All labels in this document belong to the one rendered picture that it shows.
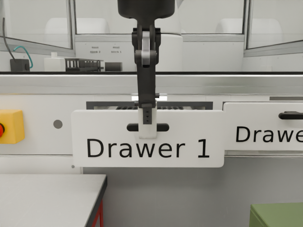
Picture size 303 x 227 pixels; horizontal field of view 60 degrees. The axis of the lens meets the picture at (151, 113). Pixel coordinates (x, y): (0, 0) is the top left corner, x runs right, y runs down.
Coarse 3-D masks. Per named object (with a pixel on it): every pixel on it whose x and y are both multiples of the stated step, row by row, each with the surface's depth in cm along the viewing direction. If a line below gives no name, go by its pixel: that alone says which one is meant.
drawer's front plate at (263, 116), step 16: (240, 112) 59; (256, 112) 59; (272, 112) 59; (240, 128) 60; (256, 128) 60; (272, 128) 60; (288, 128) 60; (240, 144) 60; (256, 144) 60; (272, 144) 60; (288, 144) 60
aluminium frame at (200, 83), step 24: (0, 72) 61; (24, 72) 61; (48, 72) 61; (72, 72) 61; (96, 72) 61; (120, 72) 61; (168, 72) 61; (192, 72) 61; (216, 72) 60; (240, 72) 60; (264, 72) 60; (288, 72) 60
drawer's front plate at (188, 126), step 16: (80, 112) 49; (96, 112) 49; (112, 112) 49; (128, 112) 49; (160, 112) 49; (176, 112) 49; (192, 112) 49; (208, 112) 49; (224, 112) 49; (80, 128) 49; (96, 128) 49; (112, 128) 49; (176, 128) 49; (192, 128) 49; (208, 128) 49; (224, 128) 49; (80, 144) 50; (96, 144) 50; (160, 144) 50; (176, 144) 50; (192, 144) 50; (208, 144) 50; (224, 144) 50; (80, 160) 51; (96, 160) 50; (112, 160) 50; (128, 160) 50; (144, 160) 50; (160, 160) 50; (176, 160) 50; (192, 160) 50; (208, 160) 50
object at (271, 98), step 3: (270, 96) 60; (273, 96) 60; (270, 99) 60; (273, 99) 60; (276, 99) 60; (279, 99) 60; (282, 99) 60; (285, 99) 60; (288, 99) 60; (291, 99) 60; (294, 99) 60; (297, 99) 60; (300, 99) 60
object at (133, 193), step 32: (0, 160) 63; (32, 160) 63; (64, 160) 63; (224, 160) 63; (256, 160) 63; (288, 160) 63; (128, 192) 65; (160, 192) 65; (192, 192) 65; (224, 192) 64; (256, 192) 64; (288, 192) 64; (128, 224) 66; (160, 224) 66; (192, 224) 66; (224, 224) 66
